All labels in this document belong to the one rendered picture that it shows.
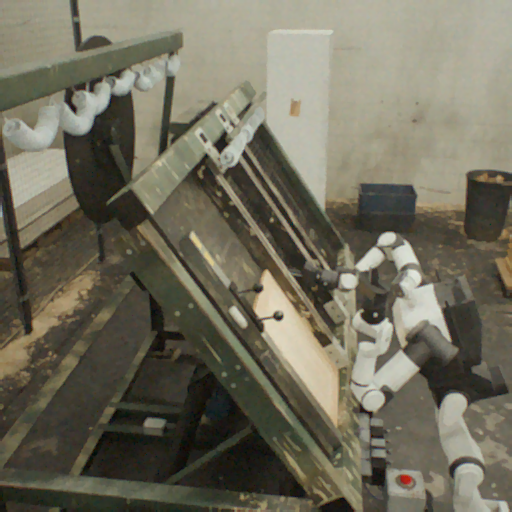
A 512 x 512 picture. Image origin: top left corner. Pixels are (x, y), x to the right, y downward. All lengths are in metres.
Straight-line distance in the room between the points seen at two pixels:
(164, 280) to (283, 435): 0.63
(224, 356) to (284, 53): 4.53
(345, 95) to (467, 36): 1.45
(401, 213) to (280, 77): 1.96
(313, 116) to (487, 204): 2.02
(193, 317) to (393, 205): 5.07
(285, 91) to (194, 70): 1.91
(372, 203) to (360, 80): 1.57
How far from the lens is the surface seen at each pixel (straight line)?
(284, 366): 2.16
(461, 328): 2.34
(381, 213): 6.74
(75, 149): 2.49
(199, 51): 7.71
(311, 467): 2.10
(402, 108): 7.53
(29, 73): 2.05
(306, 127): 6.17
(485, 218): 6.79
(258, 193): 2.85
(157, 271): 1.79
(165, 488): 2.35
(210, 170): 2.42
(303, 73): 6.09
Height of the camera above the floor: 2.42
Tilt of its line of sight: 23 degrees down
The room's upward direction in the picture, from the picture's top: straight up
